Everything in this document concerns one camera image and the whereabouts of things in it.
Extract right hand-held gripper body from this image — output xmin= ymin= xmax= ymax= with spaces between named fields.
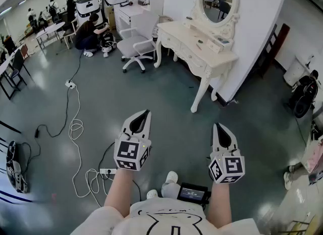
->
xmin=208 ymin=149 xmax=245 ymax=184

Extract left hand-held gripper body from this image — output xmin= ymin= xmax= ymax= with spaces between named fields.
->
xmin=114 ymin=132 xmax=153 ymax=171

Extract white vanity dressing table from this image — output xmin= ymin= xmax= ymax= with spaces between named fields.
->
xmin=153 ymin=19 xmax=239 ymax=113

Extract person's left forearm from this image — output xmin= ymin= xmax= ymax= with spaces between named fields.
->
xmin=104 ymin=169 xmax=134 ymax=217

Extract person's right forearm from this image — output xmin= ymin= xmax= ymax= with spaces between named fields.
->
xmin=206 ymin=182 xmax=233 ymax=229

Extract black display device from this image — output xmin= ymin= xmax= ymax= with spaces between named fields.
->
xmin=177 ymin=182 xmax=209 ymax=203

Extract person's right white shoe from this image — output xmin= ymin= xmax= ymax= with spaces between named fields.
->
xmin=165 ymin=170 xmax=179 ymax=185

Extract person's grey trousers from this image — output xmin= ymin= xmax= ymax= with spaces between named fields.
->
xmin=161 ymin=182 xmax=181 ymax=200

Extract person's white printed T-shirt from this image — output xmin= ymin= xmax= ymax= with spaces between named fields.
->
xmin=70 ymin=196 xmax=260 ymax=235

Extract white grey office chair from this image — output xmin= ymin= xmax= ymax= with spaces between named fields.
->
xmin=116 ymin=15 xmax=157 ymax=74

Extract black white backpack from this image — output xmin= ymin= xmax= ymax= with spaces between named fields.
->
xmin=99 ymin=32 xmax=117 ymax=58

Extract white round cabinet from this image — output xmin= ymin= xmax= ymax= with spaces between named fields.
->
xmin=283 ymin=56 xmax=305 ymax=87

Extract white desk cabinet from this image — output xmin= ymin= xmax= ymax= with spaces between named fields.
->
xmin=114 ymin=3 xmax=152 ymax=40

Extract black patterned equipment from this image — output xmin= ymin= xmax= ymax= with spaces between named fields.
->
xmin=5 ymin=139 xmax=29 ymax=194

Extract white oval table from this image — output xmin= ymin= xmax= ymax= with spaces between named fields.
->
xmin=35 ymin=21 xmax=66 ymax=50

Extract black metal chair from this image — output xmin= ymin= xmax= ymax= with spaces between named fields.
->
xmin=5 ymin=49 xmax=28 ymax=92

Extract white cable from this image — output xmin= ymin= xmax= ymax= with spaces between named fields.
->
xmin=69 ymin=87 xmax=114 ymax=208

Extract black cable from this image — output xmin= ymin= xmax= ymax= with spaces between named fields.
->
xmin=71 ymin=49 xmax=84 ymax=82

